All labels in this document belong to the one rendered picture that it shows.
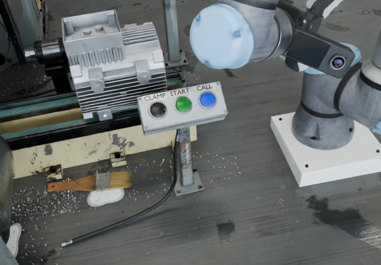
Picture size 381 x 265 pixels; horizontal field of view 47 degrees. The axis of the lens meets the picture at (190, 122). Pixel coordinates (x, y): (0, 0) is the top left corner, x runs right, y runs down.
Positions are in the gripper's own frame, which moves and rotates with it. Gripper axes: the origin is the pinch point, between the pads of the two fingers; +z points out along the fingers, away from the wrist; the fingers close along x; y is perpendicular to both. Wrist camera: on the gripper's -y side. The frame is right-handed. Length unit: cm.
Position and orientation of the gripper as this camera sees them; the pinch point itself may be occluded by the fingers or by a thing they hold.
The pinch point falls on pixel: (326, 32)
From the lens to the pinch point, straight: 82.6
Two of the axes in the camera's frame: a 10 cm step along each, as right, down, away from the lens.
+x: -3.4, 8.2, 4.6
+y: -7.5, -5.3, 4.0
